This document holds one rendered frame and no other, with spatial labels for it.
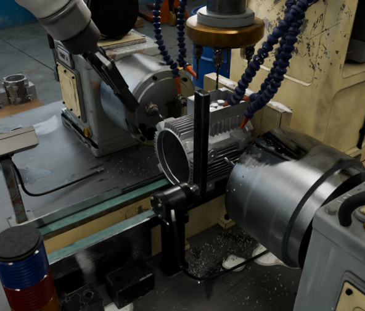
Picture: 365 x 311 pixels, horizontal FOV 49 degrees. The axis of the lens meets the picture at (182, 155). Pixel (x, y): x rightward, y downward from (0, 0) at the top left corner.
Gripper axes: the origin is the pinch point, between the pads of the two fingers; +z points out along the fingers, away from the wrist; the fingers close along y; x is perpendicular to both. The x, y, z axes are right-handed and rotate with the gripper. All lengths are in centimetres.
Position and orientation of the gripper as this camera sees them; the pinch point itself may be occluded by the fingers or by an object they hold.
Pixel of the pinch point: (126, 98)
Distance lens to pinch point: 93.8
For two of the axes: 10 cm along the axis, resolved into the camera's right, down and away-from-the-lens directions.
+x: -7.1, 6.9, -1.5
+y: -5.8, -4.4, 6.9
